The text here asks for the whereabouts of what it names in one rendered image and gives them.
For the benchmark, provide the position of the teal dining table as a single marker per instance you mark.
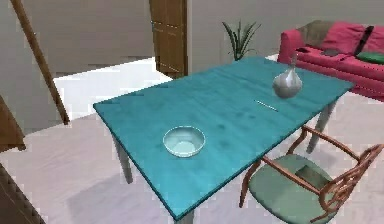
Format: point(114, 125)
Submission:
point(213, 110)

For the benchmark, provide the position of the pale glass bowl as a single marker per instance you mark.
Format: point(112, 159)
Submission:
point(184, 141)

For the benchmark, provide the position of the thin grey pencil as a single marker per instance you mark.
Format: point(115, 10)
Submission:
point(266, 105)

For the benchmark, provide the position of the brown wooden room door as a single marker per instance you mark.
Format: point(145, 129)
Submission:
point(169, 36)

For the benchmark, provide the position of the green house plant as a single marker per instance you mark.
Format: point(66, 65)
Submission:
point(240, 40)

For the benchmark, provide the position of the wooden chair green seat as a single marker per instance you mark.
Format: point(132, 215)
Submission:
point(290, 190)

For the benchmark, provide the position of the olive brown sofa throw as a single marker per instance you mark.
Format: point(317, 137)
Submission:
point(315, 32)

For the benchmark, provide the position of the red sofa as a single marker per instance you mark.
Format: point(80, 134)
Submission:
point(336, 68)

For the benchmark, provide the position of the brown wooden furniture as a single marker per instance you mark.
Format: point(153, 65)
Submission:
point(10, 133)

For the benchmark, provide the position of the green cushion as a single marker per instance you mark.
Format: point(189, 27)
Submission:
point(372, 57)

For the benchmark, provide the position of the brown wooden leaning post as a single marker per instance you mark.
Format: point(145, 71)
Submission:
point(40, 60)

